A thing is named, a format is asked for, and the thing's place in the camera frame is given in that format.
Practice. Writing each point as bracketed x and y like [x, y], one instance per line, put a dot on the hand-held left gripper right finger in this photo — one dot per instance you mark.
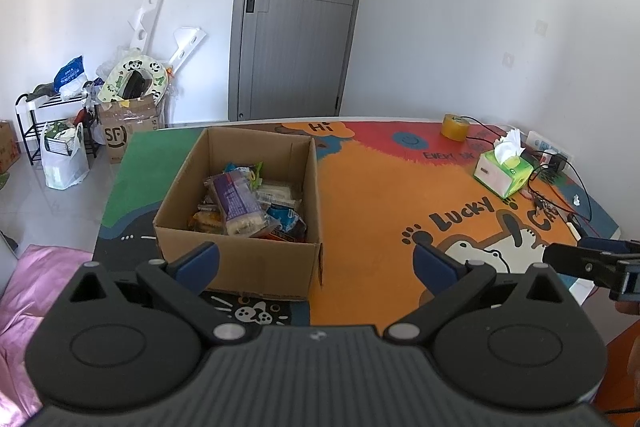
[434, 265]

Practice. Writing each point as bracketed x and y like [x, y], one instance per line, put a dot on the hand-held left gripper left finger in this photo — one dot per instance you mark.
[201, 260]

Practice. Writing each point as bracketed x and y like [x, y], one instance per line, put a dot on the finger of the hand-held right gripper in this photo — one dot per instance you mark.
[605, 245]
[575, 261]

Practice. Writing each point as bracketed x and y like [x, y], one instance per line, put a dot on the purple snack packet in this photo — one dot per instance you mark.
[235, 199]

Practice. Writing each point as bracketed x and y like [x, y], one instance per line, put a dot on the blue snack packet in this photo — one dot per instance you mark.
[285, 215]

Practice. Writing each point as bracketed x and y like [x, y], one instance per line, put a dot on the cream snack packet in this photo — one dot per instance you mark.
[280, 193]

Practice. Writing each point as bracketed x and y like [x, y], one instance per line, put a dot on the white marker pen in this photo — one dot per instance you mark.
[575, 227]

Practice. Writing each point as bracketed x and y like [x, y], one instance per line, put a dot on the bunch of keys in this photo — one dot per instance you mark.
[542, 203]

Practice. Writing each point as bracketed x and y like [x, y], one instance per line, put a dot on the colourful cartoon table mat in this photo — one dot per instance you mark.
[370, 217]

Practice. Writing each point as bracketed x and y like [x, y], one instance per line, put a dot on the green tissue box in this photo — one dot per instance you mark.
[500, 174]

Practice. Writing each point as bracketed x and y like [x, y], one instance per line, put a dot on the white power strip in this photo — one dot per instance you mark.
[537, 140]

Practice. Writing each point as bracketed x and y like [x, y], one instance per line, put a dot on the yellow tape roll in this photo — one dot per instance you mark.
[454, 127]

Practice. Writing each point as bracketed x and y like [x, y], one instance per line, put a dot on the brown shipping carton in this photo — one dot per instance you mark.
[120, 137]

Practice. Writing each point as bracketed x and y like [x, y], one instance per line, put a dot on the white plastic shopping bag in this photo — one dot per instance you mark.
[62, 164]

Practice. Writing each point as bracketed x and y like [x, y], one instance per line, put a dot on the pink blanket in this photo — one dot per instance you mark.
[30, 292]

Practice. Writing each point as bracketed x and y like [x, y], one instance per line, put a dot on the short white foam board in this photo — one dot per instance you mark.
[186, 44]

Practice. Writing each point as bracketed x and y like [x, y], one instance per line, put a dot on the black shoe rack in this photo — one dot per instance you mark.
[25, 132]

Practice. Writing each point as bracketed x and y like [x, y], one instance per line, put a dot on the small brown cardboard box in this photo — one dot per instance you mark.
[7, 147]

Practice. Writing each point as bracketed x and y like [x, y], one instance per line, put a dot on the blue white bag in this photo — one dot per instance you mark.
[70, 76]

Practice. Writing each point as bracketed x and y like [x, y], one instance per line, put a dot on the dark cloth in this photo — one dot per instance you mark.
[42, 91]

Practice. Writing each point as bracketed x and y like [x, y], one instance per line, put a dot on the grey door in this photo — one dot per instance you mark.
[300, 47]

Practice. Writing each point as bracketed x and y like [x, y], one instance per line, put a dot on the tall white foam board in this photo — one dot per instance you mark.
[150, 7]

